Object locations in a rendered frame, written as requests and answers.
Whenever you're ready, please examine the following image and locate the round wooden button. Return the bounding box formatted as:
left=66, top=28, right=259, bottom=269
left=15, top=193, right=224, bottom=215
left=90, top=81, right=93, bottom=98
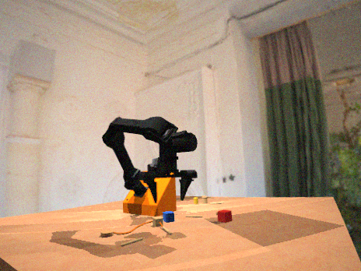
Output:
left=100, top=230, right=114, bottom=238

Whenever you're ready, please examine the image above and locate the blue block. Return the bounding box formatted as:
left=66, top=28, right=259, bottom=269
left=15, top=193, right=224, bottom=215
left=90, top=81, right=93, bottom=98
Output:
left=163, top=211, right=174, bottom=223

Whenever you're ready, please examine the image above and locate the small red cube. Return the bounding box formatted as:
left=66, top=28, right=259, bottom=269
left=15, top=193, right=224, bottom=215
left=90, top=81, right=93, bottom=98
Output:
left=218, top=210, right=232, bottom=223

